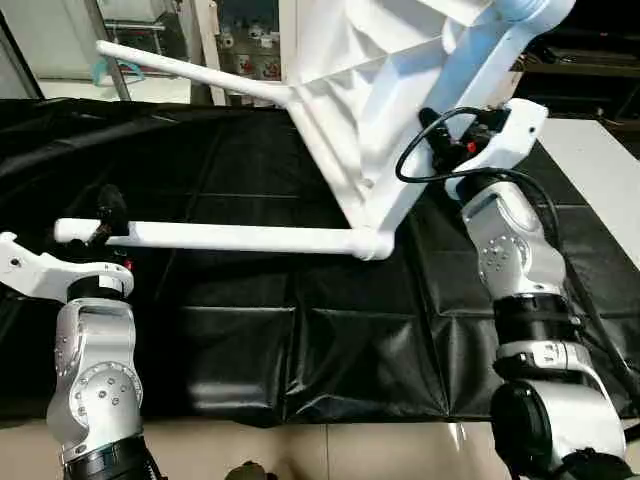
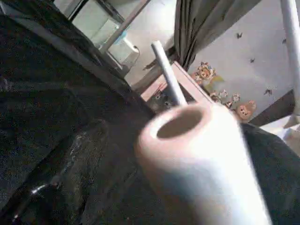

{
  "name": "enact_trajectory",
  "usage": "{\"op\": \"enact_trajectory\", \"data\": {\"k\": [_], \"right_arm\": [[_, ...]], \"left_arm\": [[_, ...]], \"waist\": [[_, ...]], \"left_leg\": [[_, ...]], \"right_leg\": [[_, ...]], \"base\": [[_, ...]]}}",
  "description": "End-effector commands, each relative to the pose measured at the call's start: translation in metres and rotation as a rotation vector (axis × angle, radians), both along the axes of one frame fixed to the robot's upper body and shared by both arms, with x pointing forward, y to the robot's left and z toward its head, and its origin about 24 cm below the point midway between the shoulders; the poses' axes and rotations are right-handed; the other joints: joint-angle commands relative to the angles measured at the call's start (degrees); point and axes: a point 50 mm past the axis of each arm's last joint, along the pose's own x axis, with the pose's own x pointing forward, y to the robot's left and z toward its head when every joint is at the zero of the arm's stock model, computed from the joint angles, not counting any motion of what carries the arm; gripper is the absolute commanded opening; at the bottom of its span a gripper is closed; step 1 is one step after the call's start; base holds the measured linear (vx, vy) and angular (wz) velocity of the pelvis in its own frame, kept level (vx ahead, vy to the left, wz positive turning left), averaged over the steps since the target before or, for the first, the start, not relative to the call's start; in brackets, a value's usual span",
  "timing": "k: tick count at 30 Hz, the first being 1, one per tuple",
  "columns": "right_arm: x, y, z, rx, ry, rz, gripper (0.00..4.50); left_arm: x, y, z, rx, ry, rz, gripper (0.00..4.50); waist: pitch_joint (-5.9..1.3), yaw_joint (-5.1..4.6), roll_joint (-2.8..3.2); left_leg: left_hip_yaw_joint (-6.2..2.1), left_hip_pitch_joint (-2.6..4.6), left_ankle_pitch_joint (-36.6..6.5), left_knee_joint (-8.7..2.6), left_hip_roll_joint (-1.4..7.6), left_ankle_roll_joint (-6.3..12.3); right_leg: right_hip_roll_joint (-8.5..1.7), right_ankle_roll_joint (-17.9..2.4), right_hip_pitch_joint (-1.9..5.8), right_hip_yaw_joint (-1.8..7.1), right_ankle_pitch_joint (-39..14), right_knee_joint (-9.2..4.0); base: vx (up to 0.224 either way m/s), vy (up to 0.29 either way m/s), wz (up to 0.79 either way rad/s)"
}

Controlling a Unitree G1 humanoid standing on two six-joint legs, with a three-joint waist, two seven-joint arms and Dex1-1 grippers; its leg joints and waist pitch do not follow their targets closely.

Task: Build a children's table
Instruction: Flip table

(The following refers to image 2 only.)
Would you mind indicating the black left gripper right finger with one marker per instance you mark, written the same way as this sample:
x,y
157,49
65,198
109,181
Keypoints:
x,y
279,178

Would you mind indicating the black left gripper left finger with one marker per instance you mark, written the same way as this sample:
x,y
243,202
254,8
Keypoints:
x,y
82,182

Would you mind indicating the black shiny table mat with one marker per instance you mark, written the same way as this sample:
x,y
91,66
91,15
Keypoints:
x,y
47,82

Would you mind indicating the white plastic storage box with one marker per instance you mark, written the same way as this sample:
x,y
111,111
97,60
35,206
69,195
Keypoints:
x,y
126,51

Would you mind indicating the grey pleated curtain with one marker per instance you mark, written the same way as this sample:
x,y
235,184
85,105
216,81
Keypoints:
x,y
199,23

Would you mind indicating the cartoon animal wall sticker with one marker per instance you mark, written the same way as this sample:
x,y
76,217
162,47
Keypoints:
x,y
204,72

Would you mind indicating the glass tank metal frame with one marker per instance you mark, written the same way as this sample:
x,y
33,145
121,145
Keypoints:
x,y
126,23

